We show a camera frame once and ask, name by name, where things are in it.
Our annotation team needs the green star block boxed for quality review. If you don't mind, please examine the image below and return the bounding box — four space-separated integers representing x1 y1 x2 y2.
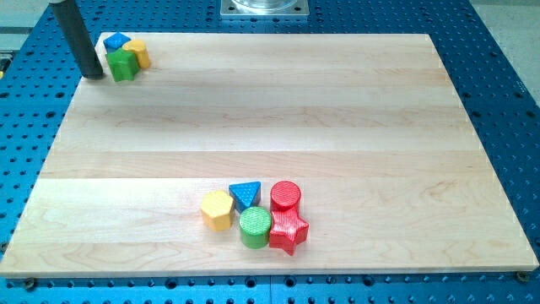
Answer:
105 48 139 82

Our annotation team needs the red star block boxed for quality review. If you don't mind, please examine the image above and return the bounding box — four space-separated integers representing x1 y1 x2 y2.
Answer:
269 208 310 256

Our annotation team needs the red cylinder block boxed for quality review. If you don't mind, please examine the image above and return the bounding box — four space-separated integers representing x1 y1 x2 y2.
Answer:
270 181 301 211

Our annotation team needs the blue triangle block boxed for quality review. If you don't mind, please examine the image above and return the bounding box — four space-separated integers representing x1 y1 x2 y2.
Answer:
229 182 261 214

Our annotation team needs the green cylinder block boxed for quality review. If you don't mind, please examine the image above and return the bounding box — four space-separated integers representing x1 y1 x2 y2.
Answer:
240 206 273 249

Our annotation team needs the yellow hexagon block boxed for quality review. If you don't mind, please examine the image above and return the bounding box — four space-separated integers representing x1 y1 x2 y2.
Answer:
201 190 235 231

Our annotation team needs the light wooden board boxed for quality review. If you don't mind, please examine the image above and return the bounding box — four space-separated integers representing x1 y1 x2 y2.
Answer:
1 33 538 278

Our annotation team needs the yellow cylinder block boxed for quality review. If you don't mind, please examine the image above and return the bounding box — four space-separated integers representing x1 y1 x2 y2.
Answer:
121 39 151 68

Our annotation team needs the blue cube block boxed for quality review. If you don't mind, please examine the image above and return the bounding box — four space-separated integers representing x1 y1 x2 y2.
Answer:
103 32 131 53

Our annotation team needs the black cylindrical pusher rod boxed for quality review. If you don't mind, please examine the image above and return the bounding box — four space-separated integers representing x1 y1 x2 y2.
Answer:
48 0 104 79

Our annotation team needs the blue perforated table plate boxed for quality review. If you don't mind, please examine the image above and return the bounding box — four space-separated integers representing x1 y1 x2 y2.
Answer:
1 0 539 303

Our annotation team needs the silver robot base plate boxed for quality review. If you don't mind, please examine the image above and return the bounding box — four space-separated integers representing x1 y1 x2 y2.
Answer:
220 0 310 17

